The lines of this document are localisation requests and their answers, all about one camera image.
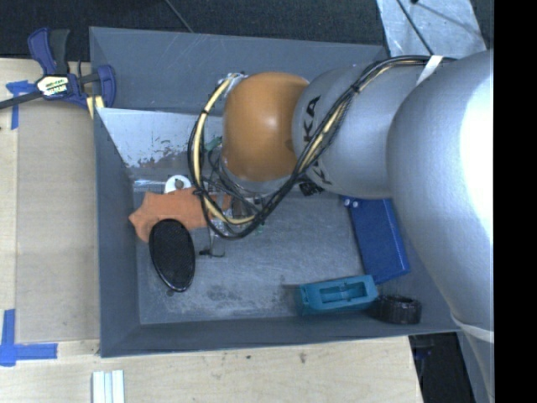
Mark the black oval mesh case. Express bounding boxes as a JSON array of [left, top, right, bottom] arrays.
[[148, 218, 197, 293]]

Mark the black ribbed ring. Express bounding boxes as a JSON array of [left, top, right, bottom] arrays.
[[368, 294, 423, 326]]

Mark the teal plastic block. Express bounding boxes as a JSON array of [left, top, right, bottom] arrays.
[[292, 274, 379, 317]]

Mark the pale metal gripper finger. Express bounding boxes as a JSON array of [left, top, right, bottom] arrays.
[[206, 229, 227, 259]]

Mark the grey metal bin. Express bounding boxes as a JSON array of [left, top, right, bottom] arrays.
[[88, 26, 463, 359]]

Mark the pale wood board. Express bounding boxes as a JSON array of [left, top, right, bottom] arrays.
[[15, 97, 102, 344]]

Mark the blue flat box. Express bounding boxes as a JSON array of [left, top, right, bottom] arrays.
[[341, 196, 412, 286]]

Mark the white plastic ring piece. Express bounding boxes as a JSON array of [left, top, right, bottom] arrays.
[[164, 175, 192, 196]]

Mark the orange cloth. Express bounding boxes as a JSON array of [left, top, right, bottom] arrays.
[[128, 186, 232, 243]]

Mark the black cylinder on white bracket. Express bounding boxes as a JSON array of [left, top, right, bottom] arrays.
[[299, 179, 325, 197]]

